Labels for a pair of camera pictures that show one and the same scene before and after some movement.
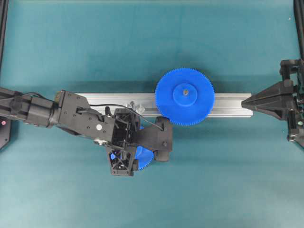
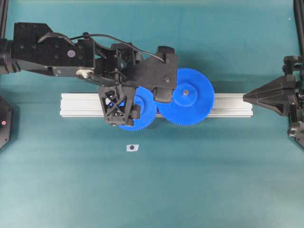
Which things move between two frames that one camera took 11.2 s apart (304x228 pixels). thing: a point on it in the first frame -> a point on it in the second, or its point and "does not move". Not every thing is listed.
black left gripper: x=122 y=151 -> x=117 y=67
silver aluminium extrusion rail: x=224 y=104 does not move
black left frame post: x=4 y=14 does not move
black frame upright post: x=299 y=9 does not move
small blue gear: x=144 y=156 -> x=145 y=98
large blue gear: x=185 y=96 does not move
